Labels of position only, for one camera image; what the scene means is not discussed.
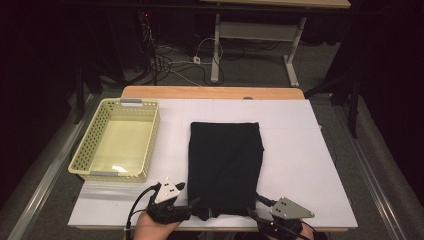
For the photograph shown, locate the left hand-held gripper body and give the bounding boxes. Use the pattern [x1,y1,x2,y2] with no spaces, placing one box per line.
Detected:
[146,176,193,225]

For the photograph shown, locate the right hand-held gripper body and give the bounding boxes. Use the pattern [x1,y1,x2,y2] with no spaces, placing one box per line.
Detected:
[258,196,315,240]

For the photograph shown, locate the black knit vest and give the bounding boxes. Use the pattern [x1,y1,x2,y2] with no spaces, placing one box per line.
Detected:
[187,121,265,221]

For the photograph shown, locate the yellow plastic basket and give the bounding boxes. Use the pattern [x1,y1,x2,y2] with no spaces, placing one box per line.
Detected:
[68,98,162,184]

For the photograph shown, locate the person's right hand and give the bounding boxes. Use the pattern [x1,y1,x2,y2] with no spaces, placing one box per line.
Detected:
[293,228,316,240]

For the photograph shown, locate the person's left hand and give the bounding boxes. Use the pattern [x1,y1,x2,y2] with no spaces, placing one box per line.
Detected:
[133,209,183,240]

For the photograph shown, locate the white board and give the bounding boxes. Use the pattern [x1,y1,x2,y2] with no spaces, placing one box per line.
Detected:
[67,98,359,229]

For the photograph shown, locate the black stand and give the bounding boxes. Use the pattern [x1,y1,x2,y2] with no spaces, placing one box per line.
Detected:
[304,73,363,139]
[74,63,104,124]

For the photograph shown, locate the white-framed desk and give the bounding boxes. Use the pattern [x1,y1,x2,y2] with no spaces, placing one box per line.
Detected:
[199,0,352,88]

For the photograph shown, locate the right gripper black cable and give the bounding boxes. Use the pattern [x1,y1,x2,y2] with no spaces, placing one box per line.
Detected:
[279,221,329,240]

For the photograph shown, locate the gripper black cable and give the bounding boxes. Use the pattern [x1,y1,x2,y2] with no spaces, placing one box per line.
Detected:
[124,182,162,240]
[279,221,329,240]

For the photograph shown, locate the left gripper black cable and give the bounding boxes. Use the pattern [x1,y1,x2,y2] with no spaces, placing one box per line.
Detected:
[124,182,162,240]

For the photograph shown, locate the metal floor rail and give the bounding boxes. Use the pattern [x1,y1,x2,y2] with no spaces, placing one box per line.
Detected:
[6,94,98,240]
[329,99,406,240]

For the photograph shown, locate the tangle of floor cables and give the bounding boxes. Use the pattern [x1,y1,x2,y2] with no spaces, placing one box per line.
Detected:
[138,13,228,87]

